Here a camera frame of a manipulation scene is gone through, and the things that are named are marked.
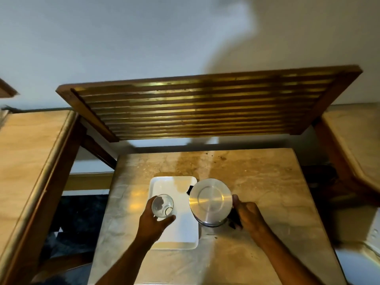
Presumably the brown wooden ledge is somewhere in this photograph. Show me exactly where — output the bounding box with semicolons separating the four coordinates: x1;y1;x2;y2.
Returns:
0;78;19;99

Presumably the white rectangular tray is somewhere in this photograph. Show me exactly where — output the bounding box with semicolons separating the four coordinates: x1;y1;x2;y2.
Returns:
147;176;200;250

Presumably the person's right hand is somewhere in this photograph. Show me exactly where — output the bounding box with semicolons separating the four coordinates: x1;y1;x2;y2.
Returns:
232;194;272;237

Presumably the clear drinking glass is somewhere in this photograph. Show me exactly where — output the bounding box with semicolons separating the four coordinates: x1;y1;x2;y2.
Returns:
151;194;175;219

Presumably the silver electric kettle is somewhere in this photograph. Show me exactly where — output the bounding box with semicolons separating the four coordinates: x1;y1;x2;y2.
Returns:
186;178;243;231

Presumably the person's right forearm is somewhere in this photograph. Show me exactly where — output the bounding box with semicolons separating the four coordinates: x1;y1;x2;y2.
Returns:
252;227;331;285

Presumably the marble-top wooden side table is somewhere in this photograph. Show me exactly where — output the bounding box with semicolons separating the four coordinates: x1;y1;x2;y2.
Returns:
0;109;117;285
312;105;380;206

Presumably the wooden slatted shelf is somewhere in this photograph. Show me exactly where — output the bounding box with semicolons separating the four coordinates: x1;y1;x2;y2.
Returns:
55;65;363;143

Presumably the person's left forearm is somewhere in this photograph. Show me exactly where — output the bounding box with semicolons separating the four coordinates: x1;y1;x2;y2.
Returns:
94;234;159;285

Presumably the person's left hand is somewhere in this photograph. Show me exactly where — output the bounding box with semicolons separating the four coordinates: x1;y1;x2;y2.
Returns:
136;196;177;244

